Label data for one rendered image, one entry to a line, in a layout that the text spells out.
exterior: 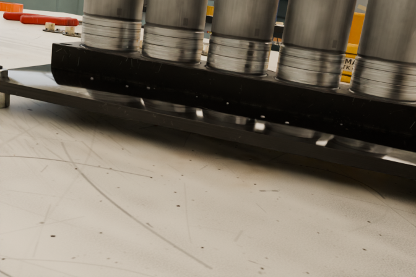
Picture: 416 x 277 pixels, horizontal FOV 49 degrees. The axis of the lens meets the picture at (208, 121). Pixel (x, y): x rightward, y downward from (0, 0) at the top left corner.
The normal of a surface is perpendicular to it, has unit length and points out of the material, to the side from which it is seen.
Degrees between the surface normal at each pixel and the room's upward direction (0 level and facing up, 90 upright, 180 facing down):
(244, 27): 90
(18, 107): 0
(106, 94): 0
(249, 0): 90
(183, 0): 90
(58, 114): 0
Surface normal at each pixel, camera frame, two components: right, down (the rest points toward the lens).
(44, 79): 0.14, -0.96
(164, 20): -0.24, 0.20
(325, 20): 0.02, 0.24
